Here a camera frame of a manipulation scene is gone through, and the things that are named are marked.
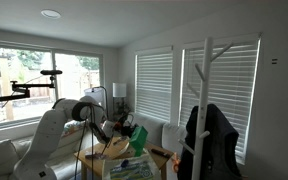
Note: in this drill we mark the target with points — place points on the colourful patterned cushion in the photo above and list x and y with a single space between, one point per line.
71 128

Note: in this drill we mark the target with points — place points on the floor lamp cylinder shade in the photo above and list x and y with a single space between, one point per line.
119 90

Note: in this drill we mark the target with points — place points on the grey fabric sofa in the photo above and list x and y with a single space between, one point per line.
170 133

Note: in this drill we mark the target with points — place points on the white printed tote bag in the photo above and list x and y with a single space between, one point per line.
130 170

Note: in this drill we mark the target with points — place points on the wide white window blind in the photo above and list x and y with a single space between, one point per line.
227 100

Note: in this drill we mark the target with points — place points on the black camera boom stand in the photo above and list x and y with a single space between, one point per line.
20 88

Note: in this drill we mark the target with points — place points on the narrow white window blind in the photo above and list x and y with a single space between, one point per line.
154 86

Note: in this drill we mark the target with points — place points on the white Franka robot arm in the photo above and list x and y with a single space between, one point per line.
47 133

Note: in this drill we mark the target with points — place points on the wooden table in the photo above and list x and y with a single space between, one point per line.
155 161

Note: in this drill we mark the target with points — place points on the orange octopus plush toy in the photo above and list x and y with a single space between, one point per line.
176 163

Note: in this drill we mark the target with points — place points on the dark jacket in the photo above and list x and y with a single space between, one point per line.
220 150

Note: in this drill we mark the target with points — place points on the black stereo camera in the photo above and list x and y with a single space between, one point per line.
50 72

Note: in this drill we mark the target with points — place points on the arc floor lamp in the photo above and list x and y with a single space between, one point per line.
95 93

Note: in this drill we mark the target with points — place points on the black remote control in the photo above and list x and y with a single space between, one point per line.
160 153

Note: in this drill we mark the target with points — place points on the white coat rack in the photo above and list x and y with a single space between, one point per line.
205 83

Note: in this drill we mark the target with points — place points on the round ceiling light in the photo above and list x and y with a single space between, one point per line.
50 14

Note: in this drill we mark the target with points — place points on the large picture window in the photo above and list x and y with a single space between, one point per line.
74 73

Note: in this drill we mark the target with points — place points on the green plastic box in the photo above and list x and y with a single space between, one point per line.
139 140

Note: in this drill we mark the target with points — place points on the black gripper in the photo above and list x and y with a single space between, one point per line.
126 130

